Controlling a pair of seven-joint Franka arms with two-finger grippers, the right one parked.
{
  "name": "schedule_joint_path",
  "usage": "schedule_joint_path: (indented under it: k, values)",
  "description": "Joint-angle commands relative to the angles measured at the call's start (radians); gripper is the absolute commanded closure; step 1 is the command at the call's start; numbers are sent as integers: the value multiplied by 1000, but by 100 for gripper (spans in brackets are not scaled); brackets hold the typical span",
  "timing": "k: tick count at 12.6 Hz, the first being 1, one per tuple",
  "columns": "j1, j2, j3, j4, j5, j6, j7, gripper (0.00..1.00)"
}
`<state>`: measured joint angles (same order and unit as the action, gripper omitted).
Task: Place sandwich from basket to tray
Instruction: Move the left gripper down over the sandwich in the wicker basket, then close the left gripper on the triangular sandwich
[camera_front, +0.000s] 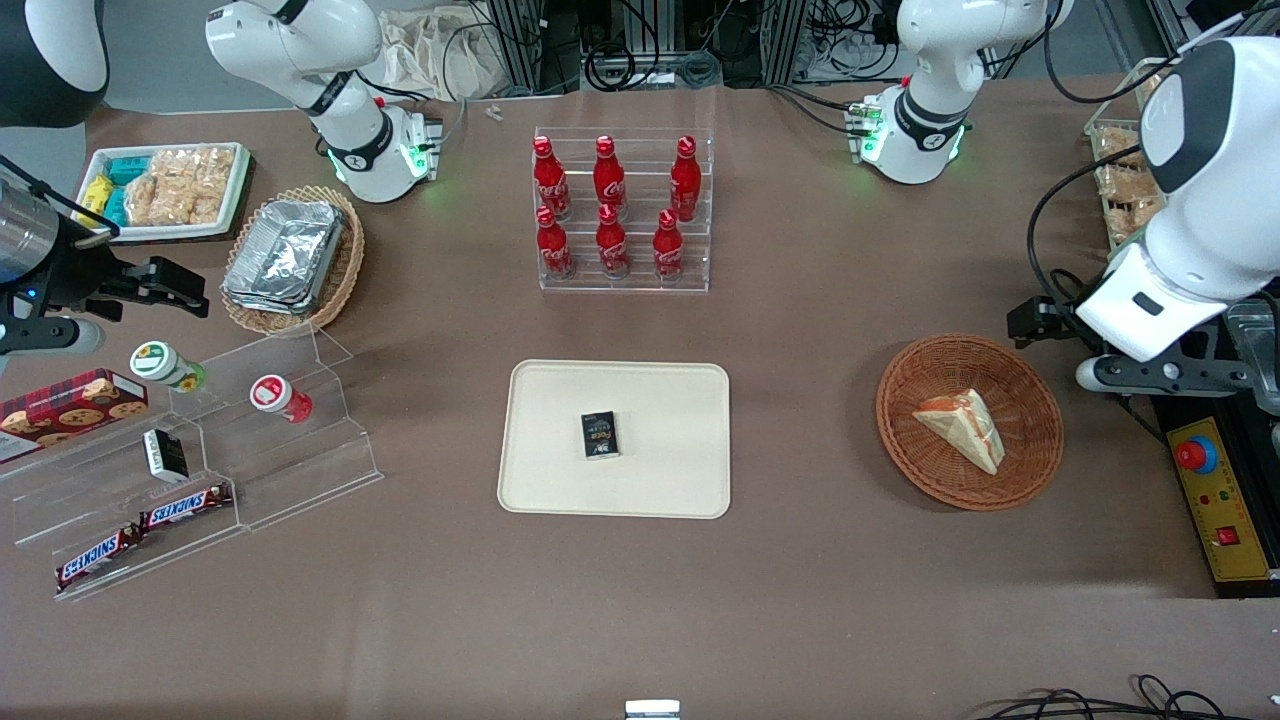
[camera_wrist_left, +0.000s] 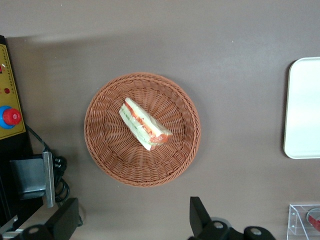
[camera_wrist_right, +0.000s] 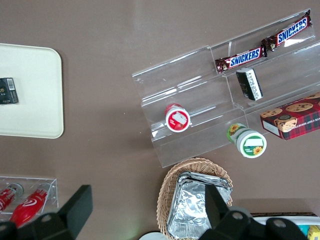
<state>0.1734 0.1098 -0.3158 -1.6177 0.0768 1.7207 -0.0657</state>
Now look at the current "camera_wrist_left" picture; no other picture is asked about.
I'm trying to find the grey metal bracket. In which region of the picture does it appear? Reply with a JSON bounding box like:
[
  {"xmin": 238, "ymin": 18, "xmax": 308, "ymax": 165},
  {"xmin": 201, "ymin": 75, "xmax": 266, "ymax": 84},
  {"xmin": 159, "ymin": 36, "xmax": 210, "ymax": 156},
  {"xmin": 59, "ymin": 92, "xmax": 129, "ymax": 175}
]
[{"xmin": 9, "ymin": 151, "xmax": 56, "ymax": 209}]

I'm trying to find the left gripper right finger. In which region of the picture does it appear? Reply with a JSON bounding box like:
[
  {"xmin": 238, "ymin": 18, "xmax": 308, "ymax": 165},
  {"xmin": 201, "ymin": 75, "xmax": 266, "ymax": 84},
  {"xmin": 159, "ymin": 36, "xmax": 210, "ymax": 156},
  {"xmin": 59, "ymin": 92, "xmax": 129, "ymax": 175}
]
[{"xmin": 187, "ymin": 196, "xmax": 245, "ymax": 240}]

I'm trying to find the triangle sandwich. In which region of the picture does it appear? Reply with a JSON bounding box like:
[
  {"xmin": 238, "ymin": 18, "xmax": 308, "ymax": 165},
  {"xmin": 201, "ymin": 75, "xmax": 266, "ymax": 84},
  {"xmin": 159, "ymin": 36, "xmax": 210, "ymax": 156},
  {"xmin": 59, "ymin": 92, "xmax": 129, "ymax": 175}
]
[{"xmin": 118, "ymin": 97, "xmax": 173, "ymax": 152}]

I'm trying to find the coiled black cable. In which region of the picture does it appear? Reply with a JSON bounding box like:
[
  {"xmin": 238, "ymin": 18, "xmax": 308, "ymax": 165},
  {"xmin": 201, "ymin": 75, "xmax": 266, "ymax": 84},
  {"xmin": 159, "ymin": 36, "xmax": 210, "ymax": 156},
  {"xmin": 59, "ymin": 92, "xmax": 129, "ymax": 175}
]
[{"xmin": 51, "ymin": 154, "xmax": 70, "ymax": 203}]

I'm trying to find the beige plastic tray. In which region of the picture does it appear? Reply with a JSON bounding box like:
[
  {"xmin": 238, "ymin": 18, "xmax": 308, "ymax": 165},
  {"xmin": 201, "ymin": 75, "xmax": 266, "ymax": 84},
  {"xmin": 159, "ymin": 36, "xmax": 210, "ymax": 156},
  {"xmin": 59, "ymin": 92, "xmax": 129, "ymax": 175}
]
[{"xmin": 283, "ymin": 56, "xmax": 320, "ymax": 160}]

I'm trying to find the red emergency stop button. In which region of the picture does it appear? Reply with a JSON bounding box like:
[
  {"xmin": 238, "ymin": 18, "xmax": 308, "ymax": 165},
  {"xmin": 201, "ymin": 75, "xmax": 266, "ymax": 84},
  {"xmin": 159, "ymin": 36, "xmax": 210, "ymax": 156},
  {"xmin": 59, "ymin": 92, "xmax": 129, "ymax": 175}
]
[{"xmin": 0, "ymin": 105, "xmax": 22, "ymax": 130}]

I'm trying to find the black yellow control box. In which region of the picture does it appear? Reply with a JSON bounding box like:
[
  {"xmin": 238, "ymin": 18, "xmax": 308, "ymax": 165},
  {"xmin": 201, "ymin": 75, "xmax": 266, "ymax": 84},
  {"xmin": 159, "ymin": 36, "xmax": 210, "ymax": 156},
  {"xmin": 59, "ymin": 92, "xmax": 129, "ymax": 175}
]
[{"xmin": 0, "ymin": 34, "xmax": 45, "ymax": 231}]

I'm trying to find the clear acrylic bottle rack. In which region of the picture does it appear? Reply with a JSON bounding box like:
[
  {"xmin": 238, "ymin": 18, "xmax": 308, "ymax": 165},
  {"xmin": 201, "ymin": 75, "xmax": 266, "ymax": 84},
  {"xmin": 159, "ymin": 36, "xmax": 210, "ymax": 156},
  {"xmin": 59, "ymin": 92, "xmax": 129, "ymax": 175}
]
[{"xmin": 286, "ymin": 204, "xmax": 320, "ymax": 240}]

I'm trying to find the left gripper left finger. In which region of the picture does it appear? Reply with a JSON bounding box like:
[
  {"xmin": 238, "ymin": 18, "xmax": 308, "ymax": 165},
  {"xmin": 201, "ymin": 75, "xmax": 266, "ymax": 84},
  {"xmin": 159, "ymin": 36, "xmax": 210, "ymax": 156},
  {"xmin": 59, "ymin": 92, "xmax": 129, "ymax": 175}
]
[{"xmin": 19, "ymin": 197, "xmax": 80, "ymax": 240}]

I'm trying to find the round brown wicker basket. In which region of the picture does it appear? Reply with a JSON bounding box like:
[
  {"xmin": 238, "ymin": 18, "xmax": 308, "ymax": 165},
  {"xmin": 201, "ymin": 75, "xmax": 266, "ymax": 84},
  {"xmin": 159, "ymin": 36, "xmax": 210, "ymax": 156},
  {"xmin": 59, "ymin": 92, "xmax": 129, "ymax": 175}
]
[{"xmin": 83, "ymin": 72, "xmax": 202, "ymax": 188}]

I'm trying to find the braided black cable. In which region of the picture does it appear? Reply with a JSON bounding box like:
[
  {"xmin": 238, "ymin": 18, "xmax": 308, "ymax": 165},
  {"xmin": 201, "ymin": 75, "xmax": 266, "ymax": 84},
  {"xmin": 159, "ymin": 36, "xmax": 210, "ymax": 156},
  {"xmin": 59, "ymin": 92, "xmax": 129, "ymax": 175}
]
[{"xmin": 24, "ymin": 123, "xmax": 52, "ymax": 154}]

